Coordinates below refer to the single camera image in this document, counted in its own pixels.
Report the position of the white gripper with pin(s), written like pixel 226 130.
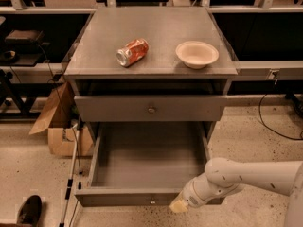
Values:
pixel 191 195

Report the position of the grey drawer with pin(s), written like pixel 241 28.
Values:
pixel 143 163
pixel 150 108

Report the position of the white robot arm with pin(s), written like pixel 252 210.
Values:
pixel 224 177

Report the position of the grey top drawer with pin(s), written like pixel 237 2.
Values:
pixel 150 108

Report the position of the grey drawer cabinet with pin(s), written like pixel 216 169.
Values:
pixel 95 71

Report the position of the silver telescopic pole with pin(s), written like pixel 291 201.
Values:
pixel 76 132

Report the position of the brown cardboard box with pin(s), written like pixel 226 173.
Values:
pixel 58 118

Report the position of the black shoe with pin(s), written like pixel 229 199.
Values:
pixel 30 211

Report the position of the white paper bowl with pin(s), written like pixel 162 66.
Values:
pixel 196 55

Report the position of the orange soda can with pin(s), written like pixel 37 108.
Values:
pixel 132 52

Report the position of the black equipment on left shelf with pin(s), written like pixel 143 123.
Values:
pixel 23 48

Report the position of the metal railing frame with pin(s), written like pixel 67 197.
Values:
pixel 151 0

